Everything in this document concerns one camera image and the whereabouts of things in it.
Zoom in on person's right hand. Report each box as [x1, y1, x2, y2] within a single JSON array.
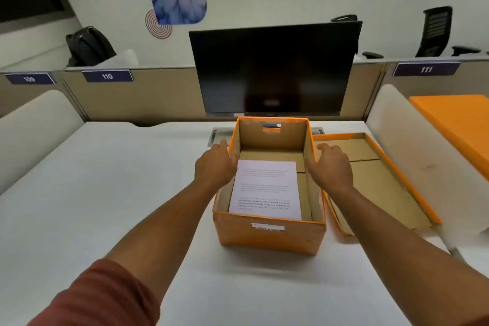
[[305, 143, 355, 195]]

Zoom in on person's left hand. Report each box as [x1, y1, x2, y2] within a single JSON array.
[[194, 140, 239, 190]]

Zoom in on orange cardboard storage box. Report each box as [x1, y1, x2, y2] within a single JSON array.
[[212, 116, 328, 257]]

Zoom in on person's right forearm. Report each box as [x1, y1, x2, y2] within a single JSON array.
[[323, 184, 489, 326]]

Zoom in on person's left forearm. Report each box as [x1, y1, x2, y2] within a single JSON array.
[[105, 179, 227, 304]]

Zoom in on white printed paper sheet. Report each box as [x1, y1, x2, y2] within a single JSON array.
[[228, 159, 303, 221]]

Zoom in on orange cardboard box lid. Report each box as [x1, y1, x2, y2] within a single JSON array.
[[312, 132, 443, 237]]

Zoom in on beige partition panel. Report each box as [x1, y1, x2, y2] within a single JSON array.
[[61, 65, 387, 123], [364, 58, 489, 118], [0, 71, 88, 121]]

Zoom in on black computer monitor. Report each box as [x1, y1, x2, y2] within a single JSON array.
[[188, 20, 363, 117]]

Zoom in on blue desk number label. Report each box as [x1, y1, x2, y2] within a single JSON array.
[[393, 62, 462, 77], [82, 69, 134, 83], [4, 72, 56, 86]]

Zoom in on orange flat box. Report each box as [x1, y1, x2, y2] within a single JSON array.
[[408, 94, 489, 182]]

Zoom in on black mesh office chair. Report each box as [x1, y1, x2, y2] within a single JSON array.
[[415, 6, 482, 58]]

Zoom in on black backpack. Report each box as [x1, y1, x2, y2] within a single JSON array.
[[65, 26, 117, 67]]

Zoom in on red sleeve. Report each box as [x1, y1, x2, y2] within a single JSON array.
[[27, 259, 161, 326]]

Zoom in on brown spiral wall decal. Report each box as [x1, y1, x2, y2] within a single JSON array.
[[145, 9, 172, 40]]

